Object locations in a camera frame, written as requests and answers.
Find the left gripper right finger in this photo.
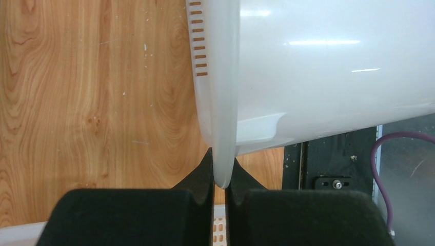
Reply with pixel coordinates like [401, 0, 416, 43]
[225, 161, 394, 245]

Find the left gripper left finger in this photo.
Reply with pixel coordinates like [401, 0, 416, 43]
[37, 150, 214, 245]

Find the large white plastic tub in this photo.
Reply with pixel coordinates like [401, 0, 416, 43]
[185, 1, 434, 188]

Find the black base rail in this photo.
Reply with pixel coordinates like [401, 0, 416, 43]
[282, 113, 435, 246]

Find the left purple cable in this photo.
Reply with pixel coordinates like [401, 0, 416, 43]
[370, 132, 435, 237]

